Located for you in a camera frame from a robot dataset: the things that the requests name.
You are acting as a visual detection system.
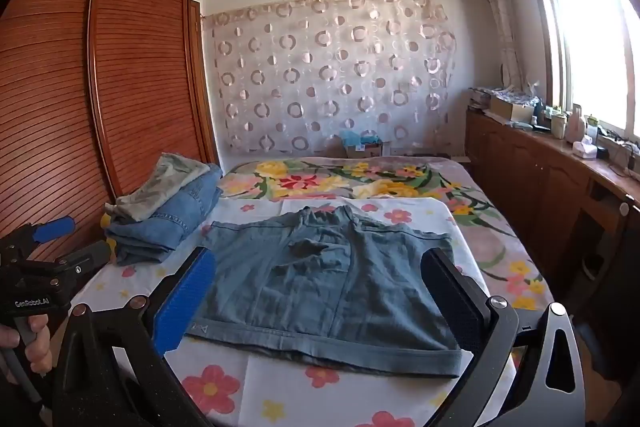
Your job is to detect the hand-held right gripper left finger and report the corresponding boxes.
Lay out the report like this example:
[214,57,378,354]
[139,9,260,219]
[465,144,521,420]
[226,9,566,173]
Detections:
[52,247,217,427]

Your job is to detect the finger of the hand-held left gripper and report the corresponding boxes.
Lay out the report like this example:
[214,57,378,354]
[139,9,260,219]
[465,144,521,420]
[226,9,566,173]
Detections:
[54,240,112,279]
[10,216,77,253]

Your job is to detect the folded denim jeans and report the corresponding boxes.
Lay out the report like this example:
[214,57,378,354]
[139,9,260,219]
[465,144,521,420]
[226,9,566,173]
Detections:
[105,164,224,266]

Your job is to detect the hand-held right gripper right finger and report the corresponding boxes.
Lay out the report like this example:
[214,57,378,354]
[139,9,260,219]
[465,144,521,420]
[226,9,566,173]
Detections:
[422,248,587,427]

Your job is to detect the white floral blanket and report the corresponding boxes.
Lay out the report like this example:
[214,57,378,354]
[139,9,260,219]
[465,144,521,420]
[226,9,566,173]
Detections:
[75,194,526,427]

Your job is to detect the pink floral bedspread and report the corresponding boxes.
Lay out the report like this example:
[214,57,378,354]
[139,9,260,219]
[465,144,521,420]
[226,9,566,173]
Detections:
[220,157,557,314]

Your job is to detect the person's left hand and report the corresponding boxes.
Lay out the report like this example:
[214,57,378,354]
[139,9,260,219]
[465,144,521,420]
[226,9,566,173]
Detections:
[0,314,54,381]

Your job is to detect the sheer circle-pattern curtain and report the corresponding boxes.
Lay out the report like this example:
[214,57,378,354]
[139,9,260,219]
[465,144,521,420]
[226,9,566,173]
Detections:
[201,0,459,158]

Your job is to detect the wooden side cabinet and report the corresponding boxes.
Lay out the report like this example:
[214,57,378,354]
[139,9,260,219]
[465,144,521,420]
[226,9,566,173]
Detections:
[465,107,640,380]

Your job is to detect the white window curtain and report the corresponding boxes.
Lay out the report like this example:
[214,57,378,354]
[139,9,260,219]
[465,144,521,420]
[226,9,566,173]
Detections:
[472,0,526,88]

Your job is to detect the wooden slatted wardrobe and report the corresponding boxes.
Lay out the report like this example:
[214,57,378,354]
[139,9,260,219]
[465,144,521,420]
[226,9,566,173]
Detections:
[0,0,221,323]

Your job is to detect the blue-grey pants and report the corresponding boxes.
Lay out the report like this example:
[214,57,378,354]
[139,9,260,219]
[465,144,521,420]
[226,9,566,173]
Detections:
[185,205,463,379]

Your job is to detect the window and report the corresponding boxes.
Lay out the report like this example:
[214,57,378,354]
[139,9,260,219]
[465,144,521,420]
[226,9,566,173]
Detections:
[517,0,640,140]

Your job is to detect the cardboard box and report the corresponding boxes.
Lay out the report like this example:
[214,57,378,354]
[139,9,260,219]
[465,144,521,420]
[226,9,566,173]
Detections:
[340,129,392,160]

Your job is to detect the pale pink bottle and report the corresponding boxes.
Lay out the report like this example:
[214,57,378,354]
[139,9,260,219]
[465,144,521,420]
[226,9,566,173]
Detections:
[567,103,589,144]

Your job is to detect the folded grey-green garment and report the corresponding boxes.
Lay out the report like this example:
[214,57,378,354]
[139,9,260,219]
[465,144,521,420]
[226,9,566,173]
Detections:
[105,152,211,223]

